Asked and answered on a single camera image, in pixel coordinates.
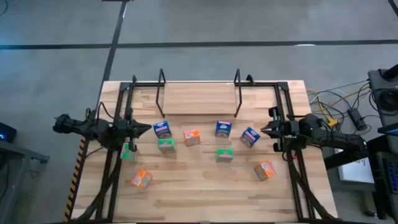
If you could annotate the green Apple Jacks cereal box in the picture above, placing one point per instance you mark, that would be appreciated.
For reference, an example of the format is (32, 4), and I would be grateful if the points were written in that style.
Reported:
(166, 145)
(224, 154)
(127, 155)

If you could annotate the black device blue light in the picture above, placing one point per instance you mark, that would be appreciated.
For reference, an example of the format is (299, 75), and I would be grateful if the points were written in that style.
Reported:
(7, 132)

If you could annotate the white board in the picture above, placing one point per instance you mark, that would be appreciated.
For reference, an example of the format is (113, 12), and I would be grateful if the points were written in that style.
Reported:
(357, 172)

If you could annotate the grey computer case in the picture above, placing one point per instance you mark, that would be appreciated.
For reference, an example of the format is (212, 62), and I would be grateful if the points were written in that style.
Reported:
(377, 82)

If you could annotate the blue Frosted Flakes cereal box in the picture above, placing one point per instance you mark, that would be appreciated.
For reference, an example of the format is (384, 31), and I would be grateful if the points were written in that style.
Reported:
(250, 136)
(162, 129)
(223, 128)

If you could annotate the yellow black hazard tape strip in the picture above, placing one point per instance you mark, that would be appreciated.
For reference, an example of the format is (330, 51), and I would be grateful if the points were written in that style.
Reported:
(74, 179)

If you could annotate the orange Mini Wheats cereal box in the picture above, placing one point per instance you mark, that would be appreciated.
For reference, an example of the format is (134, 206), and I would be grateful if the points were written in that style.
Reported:
(141, 178)
(191, 137)
(264, 170)

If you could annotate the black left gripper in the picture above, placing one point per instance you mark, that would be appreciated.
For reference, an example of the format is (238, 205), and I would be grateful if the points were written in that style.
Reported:
(124, 129)

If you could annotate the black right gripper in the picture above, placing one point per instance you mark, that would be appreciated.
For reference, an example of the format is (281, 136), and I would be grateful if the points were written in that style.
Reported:
(289, 130)

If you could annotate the black metal rig frame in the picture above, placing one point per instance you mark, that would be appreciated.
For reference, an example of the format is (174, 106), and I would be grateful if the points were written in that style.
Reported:
(143, 84)

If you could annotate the grey metal stand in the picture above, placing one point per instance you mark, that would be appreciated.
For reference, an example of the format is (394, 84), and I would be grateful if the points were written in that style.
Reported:
(18, 152)

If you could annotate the dark keyboard device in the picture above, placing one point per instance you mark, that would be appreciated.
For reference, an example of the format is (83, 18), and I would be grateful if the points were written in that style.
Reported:
(388, 186)

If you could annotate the black stand beam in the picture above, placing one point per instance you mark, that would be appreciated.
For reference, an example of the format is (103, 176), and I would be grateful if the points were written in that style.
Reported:
(342, 159)

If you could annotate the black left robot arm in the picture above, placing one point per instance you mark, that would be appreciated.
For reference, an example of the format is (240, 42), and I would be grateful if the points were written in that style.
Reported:
(90, 129)

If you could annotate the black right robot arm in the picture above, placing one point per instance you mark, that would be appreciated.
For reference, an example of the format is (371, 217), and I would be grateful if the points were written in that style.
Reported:
(335, 138)

